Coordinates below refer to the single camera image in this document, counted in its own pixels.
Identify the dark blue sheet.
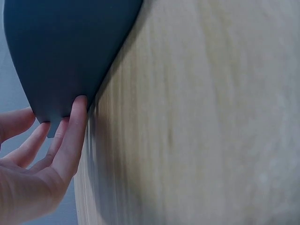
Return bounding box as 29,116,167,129
3,0,144,139

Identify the person's left hand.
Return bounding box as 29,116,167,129
0,95,88,225

